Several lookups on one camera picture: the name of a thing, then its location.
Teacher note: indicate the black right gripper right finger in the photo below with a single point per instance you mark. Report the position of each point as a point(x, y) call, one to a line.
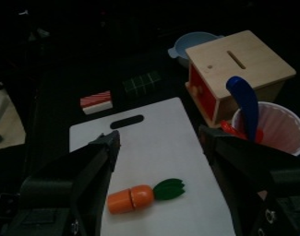
point(247, 166)

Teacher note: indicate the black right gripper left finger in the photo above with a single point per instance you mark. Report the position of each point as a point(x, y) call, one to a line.
point(87, 172)

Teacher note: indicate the orange toy carrot tip piece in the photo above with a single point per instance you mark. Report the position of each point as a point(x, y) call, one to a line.
point(120, 202)

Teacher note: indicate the toy carrot piece with leaves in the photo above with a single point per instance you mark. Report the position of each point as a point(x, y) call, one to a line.
point(146, 195)

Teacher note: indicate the red plastic cup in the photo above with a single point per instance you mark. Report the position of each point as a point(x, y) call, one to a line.
point(282, 129)

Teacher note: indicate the blue plastic spoon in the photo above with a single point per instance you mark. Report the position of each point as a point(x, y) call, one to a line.
point(247, 101)

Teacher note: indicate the white cutting board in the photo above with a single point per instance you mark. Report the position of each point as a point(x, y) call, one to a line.
point(164, 144)

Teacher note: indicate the red white striped block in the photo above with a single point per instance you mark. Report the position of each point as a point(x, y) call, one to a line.
point(97, 102)

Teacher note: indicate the dark green gridded block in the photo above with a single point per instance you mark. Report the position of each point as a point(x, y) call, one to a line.
point(142, 83)

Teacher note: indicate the wooden box with red drawer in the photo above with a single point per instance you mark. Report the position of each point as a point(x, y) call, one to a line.
point(239, 61)

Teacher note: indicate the light blue toy pot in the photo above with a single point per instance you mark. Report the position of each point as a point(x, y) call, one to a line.
point(190, 43)

